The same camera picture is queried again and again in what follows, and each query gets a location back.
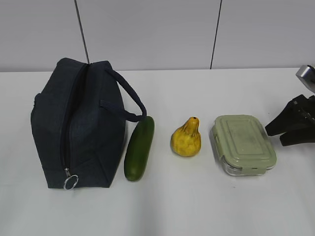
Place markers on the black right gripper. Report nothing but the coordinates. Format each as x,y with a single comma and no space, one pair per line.
293,122

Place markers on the glass container with green lid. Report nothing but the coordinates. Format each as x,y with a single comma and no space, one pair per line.
241,146

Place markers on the yellow pear-shaped gourd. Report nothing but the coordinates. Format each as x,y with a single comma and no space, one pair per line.
186,140

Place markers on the green cucumber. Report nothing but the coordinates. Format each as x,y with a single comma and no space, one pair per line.
138,149

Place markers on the dark blue lunch bag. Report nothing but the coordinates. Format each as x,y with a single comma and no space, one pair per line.
78,123

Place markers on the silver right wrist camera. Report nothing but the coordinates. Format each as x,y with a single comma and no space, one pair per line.
306,75

